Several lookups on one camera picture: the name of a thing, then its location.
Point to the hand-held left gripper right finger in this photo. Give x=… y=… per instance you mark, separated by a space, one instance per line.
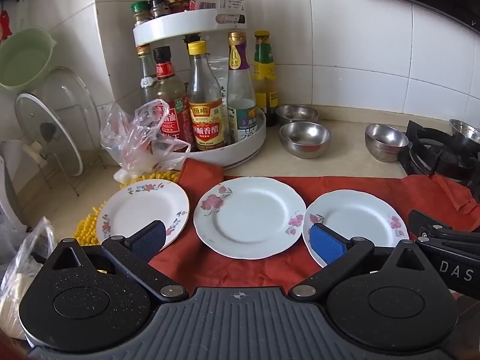
x=328 y=242

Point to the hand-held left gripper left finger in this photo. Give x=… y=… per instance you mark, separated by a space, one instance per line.
x=152 y=237

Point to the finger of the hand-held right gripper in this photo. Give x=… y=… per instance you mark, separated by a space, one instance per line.
x=442 y=230

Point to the small floral white plate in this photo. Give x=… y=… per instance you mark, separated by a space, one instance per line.
x=360 y=217
x=138 y=210

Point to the large floral white plate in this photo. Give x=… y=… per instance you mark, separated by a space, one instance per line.
x=249 y=217

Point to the stainless steel bowl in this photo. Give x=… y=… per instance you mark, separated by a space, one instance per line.
x=304 y=138
x=386 y=143
x=296 y=113
x=465 y=132

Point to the red cloth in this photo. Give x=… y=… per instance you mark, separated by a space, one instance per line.
x=210 y=266

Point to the black gas stove grate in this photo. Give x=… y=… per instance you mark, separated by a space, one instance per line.
x=431 y=153

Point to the clear crumpled plastic bag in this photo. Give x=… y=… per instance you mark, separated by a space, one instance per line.
x=131 y=138

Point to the clear plastic bag with contents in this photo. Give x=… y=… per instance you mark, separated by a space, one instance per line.
x=22 y=266

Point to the red label sauce bottle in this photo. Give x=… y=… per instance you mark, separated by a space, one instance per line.
x=170 y=105

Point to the yellow cap vinegar bottle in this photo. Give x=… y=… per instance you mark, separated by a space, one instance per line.
x=205 y=112

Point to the small glass pot lid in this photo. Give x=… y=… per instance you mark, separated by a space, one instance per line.
x=52 y=135

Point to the white plastic appliance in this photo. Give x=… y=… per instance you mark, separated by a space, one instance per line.
x=7 y=180

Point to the clear glass bottle red neck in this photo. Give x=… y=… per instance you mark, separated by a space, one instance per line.
x=145 y=75

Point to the large glass pot lid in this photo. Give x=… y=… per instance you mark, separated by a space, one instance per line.
x=80 y=90

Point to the gold cap purple label bottle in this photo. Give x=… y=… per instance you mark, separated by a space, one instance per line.
x=240 y=93

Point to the yellow label oil bottle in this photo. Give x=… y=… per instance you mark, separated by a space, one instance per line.
x=264 y=75

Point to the translucent plastic packet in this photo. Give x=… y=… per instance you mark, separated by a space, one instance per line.
x=219 y=71

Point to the black cap bottle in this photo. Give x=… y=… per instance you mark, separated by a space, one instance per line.
x=193 y=39

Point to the white two-tier turntable rack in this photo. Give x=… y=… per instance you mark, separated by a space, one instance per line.
x=180 y=24

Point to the green plastic basin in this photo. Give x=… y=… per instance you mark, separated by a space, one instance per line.
x=22 y=63

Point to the green cap spice jar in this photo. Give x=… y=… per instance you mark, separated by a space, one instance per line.
x=140 y=14

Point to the dark cap spice jar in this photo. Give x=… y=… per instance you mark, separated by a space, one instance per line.
x=159 y=5

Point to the red lid jar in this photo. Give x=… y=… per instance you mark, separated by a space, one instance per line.
x=179 y=6

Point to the red hanging ornament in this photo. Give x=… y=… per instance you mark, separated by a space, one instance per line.
x=3 y=24

